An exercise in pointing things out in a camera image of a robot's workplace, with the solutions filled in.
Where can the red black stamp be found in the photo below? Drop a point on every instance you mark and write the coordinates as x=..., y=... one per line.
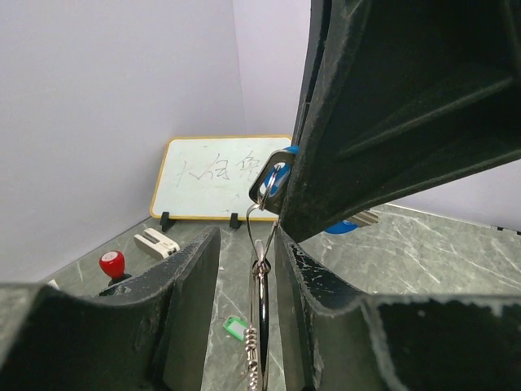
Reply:
x=112, y=264

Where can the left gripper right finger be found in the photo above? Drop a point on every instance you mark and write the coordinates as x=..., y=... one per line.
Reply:
x=337, y=337

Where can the green key tag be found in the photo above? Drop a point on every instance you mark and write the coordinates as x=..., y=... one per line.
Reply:
x=236, y=327

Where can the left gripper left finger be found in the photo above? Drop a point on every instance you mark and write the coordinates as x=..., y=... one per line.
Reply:
x=149, y=332

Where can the yellow framed whiteboard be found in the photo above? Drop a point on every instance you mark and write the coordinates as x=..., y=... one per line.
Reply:
x=208, y=178

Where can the blue capped key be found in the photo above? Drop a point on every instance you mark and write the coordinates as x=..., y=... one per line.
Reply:
x=277, y=181

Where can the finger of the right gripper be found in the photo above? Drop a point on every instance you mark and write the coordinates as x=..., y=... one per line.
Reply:
x=398, y=97

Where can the silver metal keyring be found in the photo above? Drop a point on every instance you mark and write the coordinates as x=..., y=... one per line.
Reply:
x=256, y=336

